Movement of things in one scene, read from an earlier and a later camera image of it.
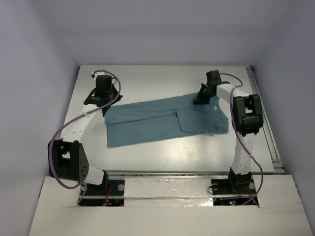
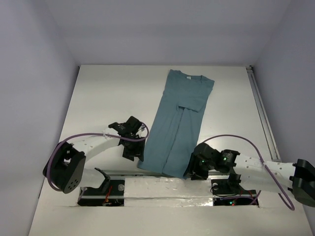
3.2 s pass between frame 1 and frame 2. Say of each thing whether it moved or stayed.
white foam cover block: stayed
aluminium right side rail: stayed
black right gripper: moved
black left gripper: moved
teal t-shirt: moved
